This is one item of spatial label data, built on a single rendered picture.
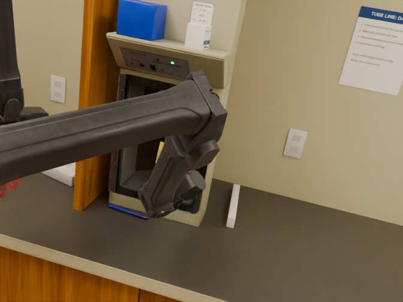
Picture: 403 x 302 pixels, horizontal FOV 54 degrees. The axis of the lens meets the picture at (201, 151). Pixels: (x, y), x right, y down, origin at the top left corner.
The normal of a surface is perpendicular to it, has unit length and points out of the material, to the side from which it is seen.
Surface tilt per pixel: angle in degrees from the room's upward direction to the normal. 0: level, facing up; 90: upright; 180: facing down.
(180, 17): 90
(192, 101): 39
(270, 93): 90
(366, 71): 90
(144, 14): 90
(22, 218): 0
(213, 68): 135
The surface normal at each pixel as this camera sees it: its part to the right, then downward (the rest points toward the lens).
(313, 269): 0.16, -0.92
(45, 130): 0.38, -0.47
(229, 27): -0.22, 0.32
